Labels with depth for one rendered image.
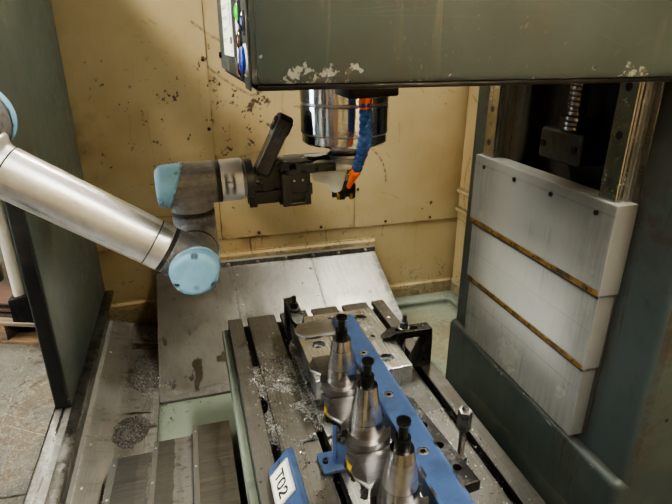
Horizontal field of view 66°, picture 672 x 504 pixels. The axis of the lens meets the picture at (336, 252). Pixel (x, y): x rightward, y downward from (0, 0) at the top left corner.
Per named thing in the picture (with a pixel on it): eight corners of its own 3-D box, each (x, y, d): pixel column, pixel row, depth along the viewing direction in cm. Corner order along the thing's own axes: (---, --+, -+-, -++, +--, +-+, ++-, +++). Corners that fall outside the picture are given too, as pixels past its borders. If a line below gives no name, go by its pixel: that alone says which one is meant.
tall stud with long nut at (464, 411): (456, 465, 103) (462, 412, 98) (450, 455, 105) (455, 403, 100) (469, 462, 103) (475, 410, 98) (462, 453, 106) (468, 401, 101)
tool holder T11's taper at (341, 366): (358, 386, 73) (359, 345, 71) (327, 388, 73) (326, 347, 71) (354, 368, 77) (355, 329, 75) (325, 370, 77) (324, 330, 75)
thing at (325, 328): (298, 342, 87) (298, 338, 87) (291, 327, 92) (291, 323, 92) (338, 336, 89) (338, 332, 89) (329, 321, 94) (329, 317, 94)
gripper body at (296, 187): (306, 193, 102) (244, 199, 99) (304, 149, 99) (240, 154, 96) (315, 204, 95) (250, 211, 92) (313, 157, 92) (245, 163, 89)
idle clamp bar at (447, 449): (454, 514, 92) (458, 487, 90) (389, 421, 114) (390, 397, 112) (478, 506, 93) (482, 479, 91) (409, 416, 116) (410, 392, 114)
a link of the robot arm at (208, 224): (177, 283, 90) (167, 223, 86) (179, 258, 100) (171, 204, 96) (223, 277, 92) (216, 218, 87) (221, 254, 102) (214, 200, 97)
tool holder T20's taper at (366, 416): (389, 435, 64) (391, 390, 62) (356, 444, 63) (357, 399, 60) (374, 413, 68) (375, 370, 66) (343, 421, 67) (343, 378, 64)
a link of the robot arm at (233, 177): (216, 155, 95) (220, 165, 87) (242, 153, 96) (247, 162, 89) (221, 195, 98) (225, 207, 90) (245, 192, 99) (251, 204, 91)
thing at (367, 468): (359, 494, 58) (359, 489, 58) (345, 460, 63) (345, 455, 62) (417, 481, 60) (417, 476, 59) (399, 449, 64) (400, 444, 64)
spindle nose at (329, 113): (397, 148, 90) (400, 75, 86) (306, 151, 88) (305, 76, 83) (375, 133, 105) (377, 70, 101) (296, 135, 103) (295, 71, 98)
